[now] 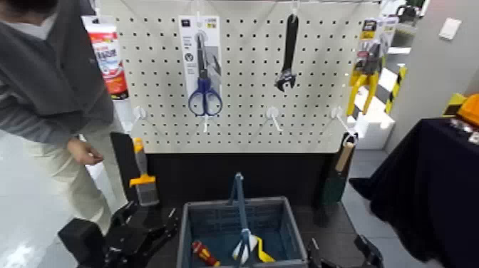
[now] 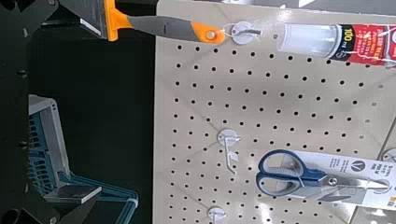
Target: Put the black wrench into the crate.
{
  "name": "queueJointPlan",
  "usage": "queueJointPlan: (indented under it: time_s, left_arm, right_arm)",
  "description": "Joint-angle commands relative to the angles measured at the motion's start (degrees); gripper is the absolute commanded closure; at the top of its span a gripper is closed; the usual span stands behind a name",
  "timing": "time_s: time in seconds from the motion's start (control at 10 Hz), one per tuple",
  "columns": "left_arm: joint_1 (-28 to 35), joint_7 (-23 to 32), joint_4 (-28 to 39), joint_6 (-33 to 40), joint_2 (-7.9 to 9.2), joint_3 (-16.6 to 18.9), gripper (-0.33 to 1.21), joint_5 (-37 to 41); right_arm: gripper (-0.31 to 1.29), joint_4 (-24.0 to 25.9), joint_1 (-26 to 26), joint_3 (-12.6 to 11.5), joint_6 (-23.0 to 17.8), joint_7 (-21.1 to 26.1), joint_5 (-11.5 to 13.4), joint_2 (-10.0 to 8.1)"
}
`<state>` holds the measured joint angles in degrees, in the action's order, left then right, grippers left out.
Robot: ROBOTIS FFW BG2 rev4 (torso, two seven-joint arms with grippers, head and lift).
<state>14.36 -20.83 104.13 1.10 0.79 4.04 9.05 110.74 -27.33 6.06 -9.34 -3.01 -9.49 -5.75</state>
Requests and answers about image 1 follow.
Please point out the orange rounded object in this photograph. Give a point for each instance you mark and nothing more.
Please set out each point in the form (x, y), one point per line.
(470, 110)

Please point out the black adjustable wrench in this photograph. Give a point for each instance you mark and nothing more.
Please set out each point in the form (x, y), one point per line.
(290, 45)

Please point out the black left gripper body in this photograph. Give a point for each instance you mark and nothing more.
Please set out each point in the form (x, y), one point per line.
(129, 243)

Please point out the person bare hand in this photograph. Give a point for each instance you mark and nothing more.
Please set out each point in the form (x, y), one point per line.
(84, 151)

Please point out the red yellow screwdriver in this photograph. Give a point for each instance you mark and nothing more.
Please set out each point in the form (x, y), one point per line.
(202, 252)

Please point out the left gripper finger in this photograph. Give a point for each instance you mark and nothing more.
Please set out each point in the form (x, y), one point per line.
(124, 214)
(164, 230)

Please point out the white wall plate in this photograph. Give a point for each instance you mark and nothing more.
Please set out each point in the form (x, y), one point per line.
(450, 29)

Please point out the hanging carded tool package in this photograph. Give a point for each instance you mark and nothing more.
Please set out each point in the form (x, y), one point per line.
(390, 33)

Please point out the white red sealant tube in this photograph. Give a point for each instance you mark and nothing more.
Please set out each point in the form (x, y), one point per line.
(108, 56)

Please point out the yellow pliers on card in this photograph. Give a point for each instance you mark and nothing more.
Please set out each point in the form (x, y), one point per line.
(368, 60)

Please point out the yellow black striped post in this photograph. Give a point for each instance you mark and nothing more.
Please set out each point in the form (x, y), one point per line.
(396, 88)

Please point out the white and yellow tool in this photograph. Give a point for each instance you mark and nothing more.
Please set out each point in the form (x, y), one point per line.
(249, 249)

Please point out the yellow box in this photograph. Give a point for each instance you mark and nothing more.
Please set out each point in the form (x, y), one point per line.
(453, 104)

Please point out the white block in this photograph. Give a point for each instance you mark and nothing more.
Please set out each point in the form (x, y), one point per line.
(374, 127)

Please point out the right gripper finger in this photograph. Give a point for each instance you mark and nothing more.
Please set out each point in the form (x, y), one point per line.
(370, 252)
(315, 254)

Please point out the white perforated pegboard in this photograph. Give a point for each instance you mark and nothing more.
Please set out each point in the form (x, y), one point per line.
(245, 80)

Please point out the blue scissors on white card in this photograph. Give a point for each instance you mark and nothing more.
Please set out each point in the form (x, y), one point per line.
(204, 93)

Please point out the grey sleeved forearm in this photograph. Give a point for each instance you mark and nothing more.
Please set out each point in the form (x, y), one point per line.
(33, 119)

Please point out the person in grey sweater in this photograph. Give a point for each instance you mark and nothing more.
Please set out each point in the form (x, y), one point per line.
(56, 67)

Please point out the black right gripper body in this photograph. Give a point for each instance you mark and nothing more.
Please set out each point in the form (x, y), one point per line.
(337, 264)

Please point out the white pegboard hook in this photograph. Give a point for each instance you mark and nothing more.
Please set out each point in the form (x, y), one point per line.
(139, 112)
(205, 121)
(337, 112)
(198, 11)
(272, 112)
(294, 9)

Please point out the black stand base panel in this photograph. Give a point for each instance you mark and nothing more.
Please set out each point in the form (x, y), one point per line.
(224, 176)

